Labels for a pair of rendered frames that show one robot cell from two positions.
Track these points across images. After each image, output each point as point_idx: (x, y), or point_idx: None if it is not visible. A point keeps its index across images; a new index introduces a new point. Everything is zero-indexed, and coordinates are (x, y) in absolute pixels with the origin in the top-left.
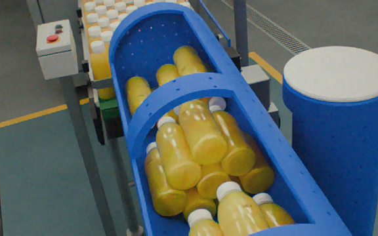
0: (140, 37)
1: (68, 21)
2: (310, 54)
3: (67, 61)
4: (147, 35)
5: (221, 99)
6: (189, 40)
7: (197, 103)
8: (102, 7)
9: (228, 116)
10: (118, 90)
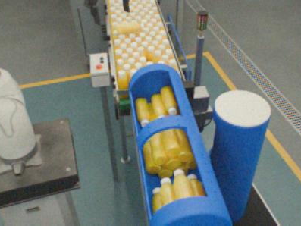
0: (145, 78)
1: (106, 54)
2: (230, 94)
3: (105, 80)
4: (149, 77)
5: None
6: (169, 81)
7: None
8: (123, 45)
9: (183, 133)
10: (133, 108)
